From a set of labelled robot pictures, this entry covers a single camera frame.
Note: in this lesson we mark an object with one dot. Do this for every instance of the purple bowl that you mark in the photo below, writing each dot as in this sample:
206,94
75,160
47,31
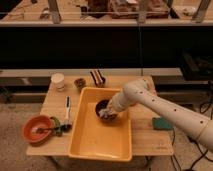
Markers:
106,103

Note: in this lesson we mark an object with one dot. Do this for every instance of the grey white towel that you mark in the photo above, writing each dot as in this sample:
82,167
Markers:
106,113

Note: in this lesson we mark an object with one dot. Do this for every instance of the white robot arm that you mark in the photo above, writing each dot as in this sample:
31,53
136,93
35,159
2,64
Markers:
195,125

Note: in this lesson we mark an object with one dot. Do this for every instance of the red orange bowl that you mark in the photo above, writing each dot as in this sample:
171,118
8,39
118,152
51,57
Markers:
29,129

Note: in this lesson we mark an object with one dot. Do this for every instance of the small brown cup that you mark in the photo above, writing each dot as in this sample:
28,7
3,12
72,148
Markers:
80,83

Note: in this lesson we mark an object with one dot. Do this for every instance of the yellow plastic tub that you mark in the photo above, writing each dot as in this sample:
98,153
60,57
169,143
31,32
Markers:
94,139

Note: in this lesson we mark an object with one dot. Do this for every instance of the wooden table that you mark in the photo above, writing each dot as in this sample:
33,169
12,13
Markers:
146,141

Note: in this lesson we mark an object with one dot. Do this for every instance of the green sponge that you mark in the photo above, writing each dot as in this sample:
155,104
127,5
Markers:
161,124

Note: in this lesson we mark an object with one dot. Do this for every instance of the green handled utensil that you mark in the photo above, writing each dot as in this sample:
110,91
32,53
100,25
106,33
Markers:
56,128

